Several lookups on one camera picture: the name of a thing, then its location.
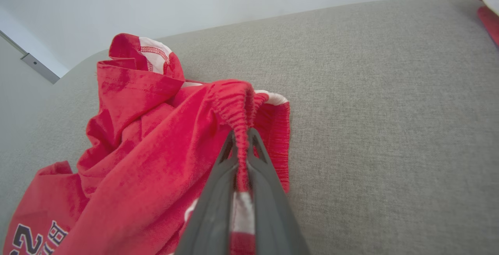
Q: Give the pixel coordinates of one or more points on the grey metal wall bracket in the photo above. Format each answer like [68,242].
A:
[41,68]

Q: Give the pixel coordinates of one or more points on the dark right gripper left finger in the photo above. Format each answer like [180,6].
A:
[212,216]

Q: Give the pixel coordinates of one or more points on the red Bulls 23 jersey top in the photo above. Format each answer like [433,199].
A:
[487,17]

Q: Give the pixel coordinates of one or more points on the red Bulls 23 shorts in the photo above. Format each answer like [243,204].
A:
[148,161]

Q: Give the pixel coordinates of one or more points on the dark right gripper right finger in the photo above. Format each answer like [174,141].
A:
[273,216]

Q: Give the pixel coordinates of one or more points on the grey fabric sofa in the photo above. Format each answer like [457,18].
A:
[390,130]

